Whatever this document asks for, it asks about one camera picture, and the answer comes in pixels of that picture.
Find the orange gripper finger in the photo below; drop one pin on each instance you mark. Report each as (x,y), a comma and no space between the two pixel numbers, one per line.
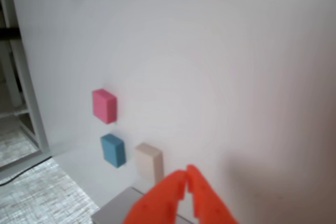
(207,200)
(157,197)

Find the cream white foam cuboid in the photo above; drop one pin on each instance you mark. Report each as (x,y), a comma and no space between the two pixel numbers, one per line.
(145,161)

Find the white cardboard bin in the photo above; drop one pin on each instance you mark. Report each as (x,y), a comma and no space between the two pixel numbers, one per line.
(115,208)

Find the blue foam cuboid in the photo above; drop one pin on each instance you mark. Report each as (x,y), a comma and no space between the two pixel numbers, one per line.
(110,148)

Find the pink foam cuboid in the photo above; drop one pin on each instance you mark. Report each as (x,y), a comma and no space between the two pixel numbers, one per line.
(101,104)

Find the grey woven rug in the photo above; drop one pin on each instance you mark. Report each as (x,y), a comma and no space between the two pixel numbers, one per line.
(39,200)

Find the white shelf unit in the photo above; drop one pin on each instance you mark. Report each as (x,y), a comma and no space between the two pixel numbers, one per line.
(29,90)

